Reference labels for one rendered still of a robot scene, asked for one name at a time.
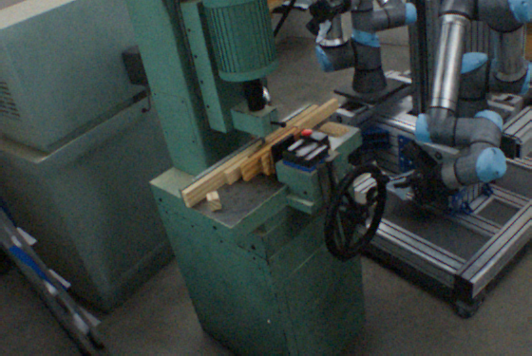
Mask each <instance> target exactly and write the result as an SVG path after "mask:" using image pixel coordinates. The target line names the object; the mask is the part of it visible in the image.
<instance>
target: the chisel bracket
mask: <svg viewBox="0 0 532 356"><path fill-rule="evenodd" d="M247 104H248V102H247V101H244V102H242V103H240V104H238V105H236V106H234V107H233V108H231V110H230V113H231V117H232V122H233V126H234V128H236V129H238V130H241V131H244V132H248V133H251V134H254V135H258V136H261V137H263V138H266V137H268V136H269V135H271V134H272V133H274V132H275V131H276V130H277V129H279V128H280V125H274V124H271V122H279V117H278V113H277V108H276V107H272V106H269V105H266V107H265V108H264V109H262V110H260V111H255V112H252V111H249V110H248V106H247Z"/></svg>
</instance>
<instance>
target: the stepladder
mask: <svg viewBox="0 0 532 356"><path fill-rule="evenodd" d="M34 243H35V244H36V245H37V246H39V244H38V242H37V241H36V240H35V239H34V238H33V237H31V236H30V235H28V234H27V233H26V232H24V231H22V230H21V229H20V228H19V227H18V228H15V226H14V225H13V223H12V221H11V220H9V219H8V217H7V215H6V214H5V213H4V211H3V210H2V209H1V208H0V247H1V248H2V249H3V251H4V252H5V253H6V255H7V256H8V258H9V259H10V260H11V262H12V263H13V264H14V265H15V267H16V269H17V271H19V272H20V273H21V275H22V276H23V277H24V278H25V279H26V281H27V283H28V284H29V286H30V287H31V288H32V289H33V291H34V292H35V293H36V295H37V296H38V297H39V299H40V300H41V301H42V303H43V304H44V305H45V306H46V308H47V309H48V311H49V312H50V313H51V315H52V316H53V317H54V319H55V320H56V321H57V322H58V324H59V325H60V326H61V328H63V329H64V331H65V333H66V335H67V336H68V337H69V338H70V340H71V341H72V342H73V343H74V344H75V345H76V346H77V348H79V350H78V351H79V353H80V354H81V355H84V356H99V355H98V354H97V353H96V352H95V351H94V349H93V348H92V347H91V345H90V344H89V343H88V341H87V340H86V339H85V338H84V337H83V335H84V336H85V337H86V338H87V337H88V338H89V339H90V342H91V343H92V344H94V345H95V346H96V347H99V348H100V349H103V348H105V347H106V349H107V350H108V351H109V352H110V354H111V355H112V356H121V355H120V354H118V353H117V352H116V351H115V350H114V349H113V347H112V346H111V345H110V344H109V342H108V341H106V340H105V338H104V337H103V336H102V335H101V333H100V332H99V330H97V328H96V327H97V326H98V325H99V324H100V325H101V326H103V325H102V323H101V322H100V321H99V320H98V319H96V318H95V317H93V316H92V315H91V314H90V313H89V312H88V311H86V310H84V309H82V308H81V307H79V306H77V305H76V303H75V302H74V301H73V300H72V299H71V297H70V296H69V295H68V294H67V292H66V290H67V288H68V287H70V288H71V286H70V284H69V283H68V282H67V281H66V280H65V279H63V278H62V277H60V276H59V275H58V274H57V273H56V272H54V271H52V270H51V269H48V267H47V266H46V265H45V264H44V263H43V262H42V261H41V260H40V258H39V256H38V255H37V254H36V253H35V251H34V250H33V249H32V248H31V246H30V245H31V244H34ZM39 247H40V246H39ZM71 289H72V288H71ZM54 297H55V298H56V299H55V298H54ZM56 300H57V301H58V302H59V303H60V304H61V306H62V307H63V309H62V308H61V306H60V305H59V304H58V302H57V301H56ZM64 310H65V311H66V312H67V314H66V313H65V312H64ZM82 334H83V335H82ZM88 338H87V339H88Z"/></svg>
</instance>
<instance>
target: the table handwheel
mask: <svg viewBox="0 0 532 356"><path fill-rule="evenodd" d="M372 172H374V173H379V174H382V172H381V170H380V169H379V168H378V167H377V166H376V165H374V164H371V163H362V164H359V165H357V166H355V167H353V168H352V169H351V170H350V171H349V172H348V173H347V174H346V175H345V176H344V177H343V178H342V179H341V180H340V182H339V183H338V185H337V186H336V188H335V190H334V191H333V193H332V197H331V199H330V202H329V204H328V208H327V211H326V215H325V220H324V240H325V244H326V247H327V249H328V251H329V252H330V254H331V255H332V256H333V257H335V258H337V259H339V260H348V259H351V258H354V257H356V256H357V255H359V254H360V253H361V252H362V251H364V249H365V248H366V247H367V246H368V245H369V243H370V242H371V240H372V239H373V237H374V235H375V233H376V232H377V230H378V227H379V225H380V223H381V220H382V217H383V214H384V211H385V207H386V200H387V186H386V184H385V183H381V182H379V181H377V180H376V187H377V195H376V196H374V197H373V198H372V199H371V200H369V201H368V202H366V203H365V204H364V203H361V202H358V201H355V200H353V198H352V196H351V194H350V192H349V190H348V188H349V187H350V185H351V184H352V183H353V182H354V181H355V180H356V179H357V178H358V177H359V176H361V175H363V174H366V173H370V174H371V173H372ZM343 196H345V197H346V199H347V201H348V202H346V201H343V200H342V201H341V199H342V197H343ZM375 202H376V207H375V211H374V214H373V218H372V220H371V222H370V225H369V227H368V229H367V230H366V232H365V233H364V235H363V236H362V237H361V239H360V240H359V241H358V242H357V243H356V244H355V245H354V246H353V247H352V248H351V249H350V245H351V242H352V237H353V234H354V232H355V229H356V226H357V224H359V225H362V224H363V223H365V221H366V219H367V218H368V215H369V211H370V209H369V207H370V206H371V205H372V204H373V203H375ZM337 212H338V213H341V214H344V215H345V216H346V219H347V220H349V221H351V226H350V229H349V233H348V236H347V238H346V242H345V245H344V248H343V250H340V249H339V248H338V247H337V245H336V243H335V240H334V222H335V217H336V213H337Z"/></svg>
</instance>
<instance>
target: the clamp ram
mask: <svg viewBox="0 0 532 356"><path fill-rule="evenodd" d="M294 144H295V134H292V133H291V134H289V135H288V136H286V137H285V138H283V139H282V140H280V141H278V142H277V143H275V144H274V145H272V146H271V149H272V154H273V159H274V164H275V171H276V172H277V170H276V164H277V163H278V162H279V161H280V160H282V159H284V157H283V152H284V151H285V150H286V149H288V148H289V147H291V146H292V145H294Z"/></svg>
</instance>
